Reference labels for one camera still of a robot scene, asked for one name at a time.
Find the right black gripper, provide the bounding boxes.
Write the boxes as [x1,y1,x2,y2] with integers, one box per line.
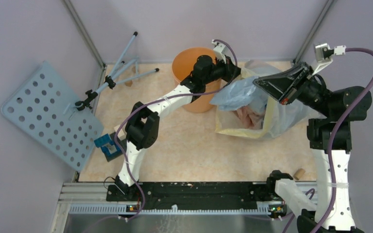
[252,60,330,117]

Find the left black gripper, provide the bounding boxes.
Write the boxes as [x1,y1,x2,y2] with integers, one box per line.
[203,54,243,85]

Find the light blue plastic trash bag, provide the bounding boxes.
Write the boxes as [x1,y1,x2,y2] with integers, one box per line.
[210,76,268,113]

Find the large translucent white trash bag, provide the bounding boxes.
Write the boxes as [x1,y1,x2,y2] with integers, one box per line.
[215,60,320,139]

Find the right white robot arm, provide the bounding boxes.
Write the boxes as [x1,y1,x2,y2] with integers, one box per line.
[254,62,372,233]

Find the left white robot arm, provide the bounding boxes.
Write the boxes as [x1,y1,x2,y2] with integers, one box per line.
[114,55,241,201]

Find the orange plastic trash bin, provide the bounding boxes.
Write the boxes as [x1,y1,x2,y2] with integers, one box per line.
[171,47,216,113]

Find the pink plastic bags inside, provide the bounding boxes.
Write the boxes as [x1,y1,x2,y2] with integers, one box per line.
[236,106,265,130]

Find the cork piece front right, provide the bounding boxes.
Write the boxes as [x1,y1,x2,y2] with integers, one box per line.
[293,168,305,181]

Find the wooden block by tripod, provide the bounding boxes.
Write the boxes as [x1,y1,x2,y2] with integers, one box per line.
[124,80,133,87]

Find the light blue tripod stand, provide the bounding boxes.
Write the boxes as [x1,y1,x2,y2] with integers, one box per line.
[74,31,160,111]

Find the blue block holder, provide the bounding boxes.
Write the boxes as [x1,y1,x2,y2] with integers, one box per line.
[94,133,126,162]

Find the light blue perforated board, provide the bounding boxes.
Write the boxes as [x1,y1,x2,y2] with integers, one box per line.
[1,61,104,172]

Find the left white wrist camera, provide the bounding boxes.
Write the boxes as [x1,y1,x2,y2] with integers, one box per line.
[211,39,229,63]

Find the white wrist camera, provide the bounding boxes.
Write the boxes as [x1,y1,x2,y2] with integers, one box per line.
[211,39,229,63]
[311,43,347,75]

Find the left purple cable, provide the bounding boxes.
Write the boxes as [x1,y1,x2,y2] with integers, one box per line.
[114,39,238,222]

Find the purple cable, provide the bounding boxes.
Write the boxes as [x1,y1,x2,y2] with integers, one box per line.
[114,39,238,222]
[281,47,373,233]

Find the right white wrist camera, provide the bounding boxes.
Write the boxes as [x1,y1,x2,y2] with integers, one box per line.
[311,43,347,75]

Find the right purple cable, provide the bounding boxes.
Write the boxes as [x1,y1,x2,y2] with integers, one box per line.
[281,47,373,233]

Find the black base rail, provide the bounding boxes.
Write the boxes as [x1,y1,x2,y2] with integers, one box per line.
[106,182,282,211]

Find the white toothed cable strip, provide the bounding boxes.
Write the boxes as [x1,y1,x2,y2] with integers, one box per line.
[69,204,270,215]

